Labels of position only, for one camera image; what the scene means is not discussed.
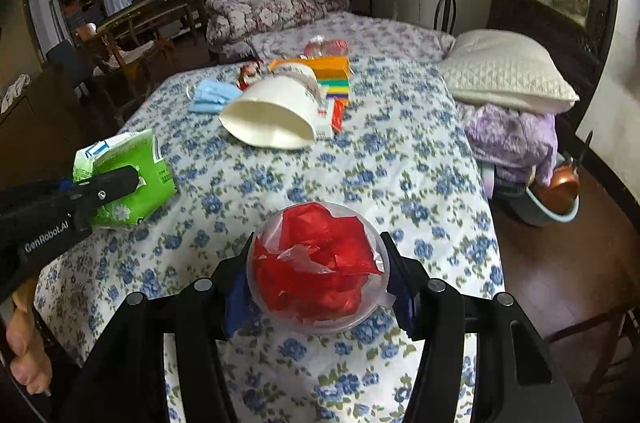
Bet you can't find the white quilted pillow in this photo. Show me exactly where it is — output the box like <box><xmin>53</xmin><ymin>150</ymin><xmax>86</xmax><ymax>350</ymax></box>
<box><xmin>440</xmin><ymin>29</ymin><xmax>581</xmax><ymax>114</ymax></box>

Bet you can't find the person's left hand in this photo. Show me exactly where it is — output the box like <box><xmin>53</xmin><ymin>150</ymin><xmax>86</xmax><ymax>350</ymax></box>
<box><xmin>0</xmin><ymin>275</ymin><xmax>53</xmax><ymax>399</ymax></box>

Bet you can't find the blue face mask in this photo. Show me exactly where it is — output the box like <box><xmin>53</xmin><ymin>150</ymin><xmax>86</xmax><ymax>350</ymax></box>
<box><xmin>187</xmin><ymin>79</ymin><xmax>243</xmax><ymax>115</ymax></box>

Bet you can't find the purple floral bed sheet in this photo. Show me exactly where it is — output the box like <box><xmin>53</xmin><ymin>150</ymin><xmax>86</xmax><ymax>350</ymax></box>
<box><xmin>220</xmin><ymin>10</ymin><xmax>453</xmax><ymax>66</ymax></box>

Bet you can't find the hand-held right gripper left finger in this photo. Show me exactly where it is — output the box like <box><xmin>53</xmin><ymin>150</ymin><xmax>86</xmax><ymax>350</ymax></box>
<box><xmin>65</xmin><ymin>233</ymin><xmax>256</xmax><ymax>423</ymax></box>

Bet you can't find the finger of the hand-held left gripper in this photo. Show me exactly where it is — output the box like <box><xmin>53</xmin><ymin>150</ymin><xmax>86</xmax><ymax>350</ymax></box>
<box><xmin>70</xmin><ymin>166</ymin><xmax>147</xmax><ymax>224</ymax></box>

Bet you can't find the clear plastic bottle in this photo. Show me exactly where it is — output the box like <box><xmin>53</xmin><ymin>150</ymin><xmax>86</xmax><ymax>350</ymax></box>
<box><xmin>305</xmin><ymin>36</ymin><xmax>349</xmax><ymax>59</ymax></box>

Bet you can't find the grey plastic basin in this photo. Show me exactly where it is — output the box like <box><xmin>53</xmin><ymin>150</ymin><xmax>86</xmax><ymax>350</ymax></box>
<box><xmin>522</xmin><ymin>180</ymin><xmax>581</xmax><ymax>229</ymax></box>

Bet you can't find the orange multicolour striped box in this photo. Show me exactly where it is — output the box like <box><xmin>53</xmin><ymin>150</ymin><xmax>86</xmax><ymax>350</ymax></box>
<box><xmin>268</xmin><ymin>56</ymin><xmax>352</xmax><ymax>101</ymax></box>

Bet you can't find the small orange sachet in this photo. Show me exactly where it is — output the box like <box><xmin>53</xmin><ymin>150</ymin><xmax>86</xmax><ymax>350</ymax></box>
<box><xmin>330</xmin><ymin>98</ymin><xmax>348</xmax><ymax>133</ymax></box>

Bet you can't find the dark wooden cabinet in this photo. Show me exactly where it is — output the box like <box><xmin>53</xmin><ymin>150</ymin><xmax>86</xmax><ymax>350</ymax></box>
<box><xmin>0</xmin><ymin>63</ymin><xmax>126</xmax><ymax>194</ymax></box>

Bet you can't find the white rag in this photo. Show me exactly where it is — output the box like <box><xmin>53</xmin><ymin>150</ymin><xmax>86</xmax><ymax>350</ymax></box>
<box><xmin>0</xmin><ymin>73</ymin><xmax>31</xmax><ymax>114</ymax></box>

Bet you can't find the dark wooden stool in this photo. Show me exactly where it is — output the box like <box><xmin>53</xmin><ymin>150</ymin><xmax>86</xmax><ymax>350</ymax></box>
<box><xmin>542</xmin><ymin>248</ymin><xmax>640</xmax><ymax>399</ymax></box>

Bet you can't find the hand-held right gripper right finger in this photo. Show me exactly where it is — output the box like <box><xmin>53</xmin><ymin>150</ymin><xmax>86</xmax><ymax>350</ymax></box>
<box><xmin>380</xmin><ymin>230</ymin><xmax>583</xmax><ymax>423</ymax></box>

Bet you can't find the purple crumpled cloth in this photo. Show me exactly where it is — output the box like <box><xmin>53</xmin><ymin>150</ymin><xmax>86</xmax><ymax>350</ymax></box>
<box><xmin>457</xmin><ymin>100</ymin><xmax>558</xmax><ymax>186</ymax></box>

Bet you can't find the small red snack wrapper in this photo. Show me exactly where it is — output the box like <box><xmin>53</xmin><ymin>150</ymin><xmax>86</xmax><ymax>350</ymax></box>
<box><xmin>237</xmin><ymin>60</ymin><xmax>264</xmax><ymax>90</ymax></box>

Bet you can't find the clear plastic cup red filling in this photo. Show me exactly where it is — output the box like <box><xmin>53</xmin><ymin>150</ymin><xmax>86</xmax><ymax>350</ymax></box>
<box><xmin>246</xmin><ymin>202</ymin><xmax>396</xmax><ymax>335</ymax></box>

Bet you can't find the printed paper noodle bowl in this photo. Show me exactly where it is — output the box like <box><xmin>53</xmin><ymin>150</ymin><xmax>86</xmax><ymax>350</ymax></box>
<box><xmin>218</xmin><ymin>64</ymin><xmax>336</xmax><ymax>150</ymax></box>

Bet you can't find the copper kettle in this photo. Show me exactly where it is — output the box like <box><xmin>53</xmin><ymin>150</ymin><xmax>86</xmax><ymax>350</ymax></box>
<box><xmin>535</xmin><ymin>160</ymin><xmax>581</xmax><ymax>216</ymax></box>

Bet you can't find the maroon floral folded quilt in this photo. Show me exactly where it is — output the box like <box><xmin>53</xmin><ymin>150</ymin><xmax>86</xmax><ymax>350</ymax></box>
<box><xmin>205</xmin><ymin>0</ymin><xmax>351</xmax><ymax>49</ymax></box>

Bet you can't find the wooden chair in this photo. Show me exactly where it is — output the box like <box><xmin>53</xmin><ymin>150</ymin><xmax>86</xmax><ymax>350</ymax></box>
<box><xmin>75</xmin><ymin>16</ymin><xmax>171</xmax><ymax>114</ymax></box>

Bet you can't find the dark blue chair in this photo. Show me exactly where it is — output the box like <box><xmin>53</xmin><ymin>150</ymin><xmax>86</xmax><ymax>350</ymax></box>
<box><xmin>46</xmin><ymin>40</ymin><xmax>93</xmax><ymax>89</ymax></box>

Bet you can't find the green tissue packet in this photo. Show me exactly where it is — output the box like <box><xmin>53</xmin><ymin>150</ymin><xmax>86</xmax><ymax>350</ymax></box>
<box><xmin>72</xmin><ymin>128</ymin><xmax>178</xmax><ymax>229</ymax></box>

